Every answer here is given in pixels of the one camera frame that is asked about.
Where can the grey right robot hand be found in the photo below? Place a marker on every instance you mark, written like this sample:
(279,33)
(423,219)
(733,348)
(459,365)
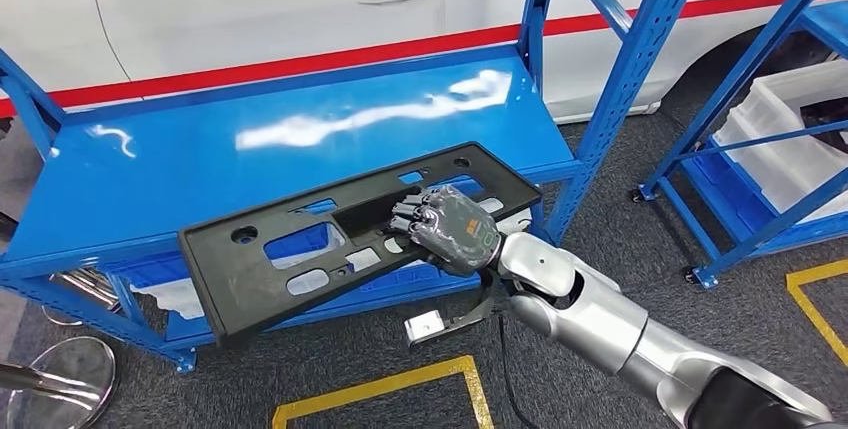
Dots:
(457,234)

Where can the black plastic plate part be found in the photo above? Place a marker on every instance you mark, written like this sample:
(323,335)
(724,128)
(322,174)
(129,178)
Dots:
(232,287)

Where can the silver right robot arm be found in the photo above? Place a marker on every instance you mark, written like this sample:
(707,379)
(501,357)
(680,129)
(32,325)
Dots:
(596,320)

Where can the blue metal shelf rack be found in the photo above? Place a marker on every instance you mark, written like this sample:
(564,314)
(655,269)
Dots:
(729,89)
(166,168)

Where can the black part in bin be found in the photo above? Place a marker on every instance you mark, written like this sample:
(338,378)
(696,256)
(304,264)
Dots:
(825,121)

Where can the yellow floor tape square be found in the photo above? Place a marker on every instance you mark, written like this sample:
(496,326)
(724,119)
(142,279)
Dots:
(464,363)
(795,280)

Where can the white car with red stripe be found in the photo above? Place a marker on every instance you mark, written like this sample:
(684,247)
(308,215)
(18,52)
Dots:
(265,15)

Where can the blue plastic bin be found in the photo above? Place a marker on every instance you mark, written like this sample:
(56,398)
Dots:
(152,267)

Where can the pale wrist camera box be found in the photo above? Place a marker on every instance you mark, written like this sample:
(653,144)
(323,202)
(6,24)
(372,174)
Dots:
(424,326)

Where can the chrome stanchion post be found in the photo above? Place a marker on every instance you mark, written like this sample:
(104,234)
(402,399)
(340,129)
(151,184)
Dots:
(60,380)
(79,283)

